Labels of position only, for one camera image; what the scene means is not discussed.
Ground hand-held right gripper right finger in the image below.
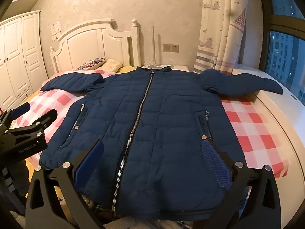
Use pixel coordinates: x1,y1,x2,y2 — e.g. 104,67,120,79
193,135,282,229

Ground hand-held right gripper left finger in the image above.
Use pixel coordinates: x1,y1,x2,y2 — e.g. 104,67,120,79
25,139,105,229

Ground wall paper notes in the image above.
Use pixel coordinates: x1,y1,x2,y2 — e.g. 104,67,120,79
51,21,62,41

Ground navy quilted jacket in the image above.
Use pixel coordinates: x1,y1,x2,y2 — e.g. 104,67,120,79
39,66,283,221

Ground white wooden headboard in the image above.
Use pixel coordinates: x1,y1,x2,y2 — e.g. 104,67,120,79
50,18,142,73

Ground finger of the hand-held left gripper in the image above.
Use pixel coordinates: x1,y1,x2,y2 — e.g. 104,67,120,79
0,102,31,130
7,109,58,146

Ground white window bench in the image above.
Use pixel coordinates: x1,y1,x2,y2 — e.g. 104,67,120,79
222,68,305,196

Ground printed curtain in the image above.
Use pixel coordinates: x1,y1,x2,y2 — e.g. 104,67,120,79
193,0,249,75

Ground yellow pillow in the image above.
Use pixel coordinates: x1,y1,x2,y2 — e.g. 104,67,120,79
102,60,123,72

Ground dark framed window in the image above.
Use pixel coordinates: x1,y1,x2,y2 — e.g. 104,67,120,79
258,0,305,91

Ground white thin pole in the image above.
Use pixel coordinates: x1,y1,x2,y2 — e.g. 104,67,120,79
151,26,158,64

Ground red checkered bed sheet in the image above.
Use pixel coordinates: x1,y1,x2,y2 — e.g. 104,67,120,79
14,69,290,179

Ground white wardrobe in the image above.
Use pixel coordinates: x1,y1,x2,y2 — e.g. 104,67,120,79
0,10,49,111

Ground white nightstand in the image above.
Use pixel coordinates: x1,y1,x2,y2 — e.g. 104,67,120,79
142,64,190,73

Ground patterned round pillow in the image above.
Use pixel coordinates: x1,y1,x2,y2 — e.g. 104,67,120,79
76,58,106,71

